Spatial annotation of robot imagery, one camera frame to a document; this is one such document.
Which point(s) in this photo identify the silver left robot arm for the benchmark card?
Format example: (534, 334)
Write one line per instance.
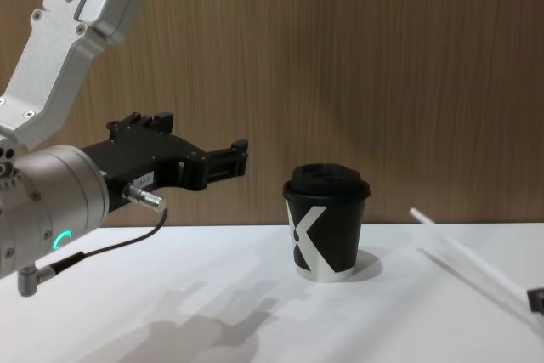
(51, 82)

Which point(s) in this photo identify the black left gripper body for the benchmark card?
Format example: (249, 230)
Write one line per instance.
(140, 159)

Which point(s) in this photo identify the white drinking straw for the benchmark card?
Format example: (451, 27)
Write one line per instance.
(467, 252)

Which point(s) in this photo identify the black paper cup white print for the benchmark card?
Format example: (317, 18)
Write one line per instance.
(340, 239)

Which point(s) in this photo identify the black plastic cup lid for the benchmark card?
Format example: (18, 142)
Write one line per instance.
(327, 180)

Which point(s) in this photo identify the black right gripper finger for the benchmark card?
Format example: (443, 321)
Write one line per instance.
(537, 300)

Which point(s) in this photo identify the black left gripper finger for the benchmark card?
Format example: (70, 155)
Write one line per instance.
(140, 123)
(217, 165)

